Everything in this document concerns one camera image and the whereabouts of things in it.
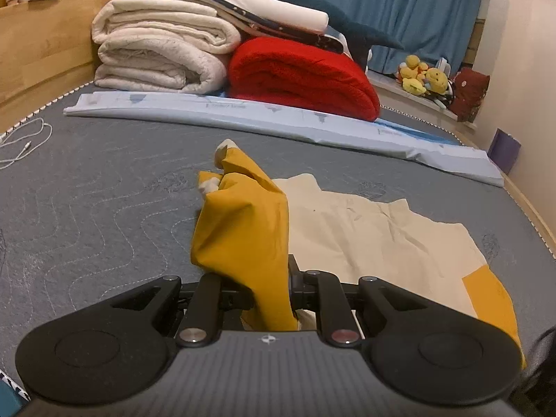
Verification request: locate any purple box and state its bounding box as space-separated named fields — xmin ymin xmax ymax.
xmin=487 ymin=128 xmax=522 ymax=175

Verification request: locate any dark red cushion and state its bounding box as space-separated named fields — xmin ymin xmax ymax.
xmin=449 ymin=67 xmax=491 ymax=122

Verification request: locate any cream folded blanket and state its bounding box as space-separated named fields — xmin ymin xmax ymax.
xmin=91 ymin=0 xmax=242 ymax=95

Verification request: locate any yellow plush toy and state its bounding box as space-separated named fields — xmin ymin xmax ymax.
xmin=397 ymin=54 xmax=431 ymax=97
xmin=425 ymin=67 xmax=450 ymax=96

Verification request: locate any beige and yellow hooded jacket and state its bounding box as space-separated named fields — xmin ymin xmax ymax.
xmin=191 ymin=139 xmax=528 ymax=371

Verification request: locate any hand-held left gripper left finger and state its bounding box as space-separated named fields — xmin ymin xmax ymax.
xmin=104 ymin=271 xmax=253 ymax=348

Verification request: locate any light blue folded sheet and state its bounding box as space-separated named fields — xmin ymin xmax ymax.
xmin=63 ymin=91 xmax=505 ymax=188

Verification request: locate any white window sill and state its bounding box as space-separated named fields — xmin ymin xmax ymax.
xmin=367 ymin=72 xmax=479 ymax=130

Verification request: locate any white cable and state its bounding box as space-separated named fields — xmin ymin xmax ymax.
xmin=0 ymin=117 xmax=53 ymax=171

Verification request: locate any dark teal shark plush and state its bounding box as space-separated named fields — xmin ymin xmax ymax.
xmin=223 ymin=0 xmax=406 ymax=73

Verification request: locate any grey quilted mattress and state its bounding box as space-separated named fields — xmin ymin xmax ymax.
xmin=0 ymin=89 xmax=556 ymax=417

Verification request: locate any red fleece blanket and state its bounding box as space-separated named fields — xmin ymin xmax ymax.
xmin=228 ymin=37 xmax=381 ymax=121

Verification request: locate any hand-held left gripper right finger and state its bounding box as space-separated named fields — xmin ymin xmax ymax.
xmin=287 ymin=254 xmax=440 ymax=347

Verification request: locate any white folded bedding stack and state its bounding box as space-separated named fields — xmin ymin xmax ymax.
xmin=122 ymin=0 xmax=345 ymax=54

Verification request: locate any blue curtain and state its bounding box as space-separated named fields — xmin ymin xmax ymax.
xmin=287 ymin=0 xmax=496 ymax=74

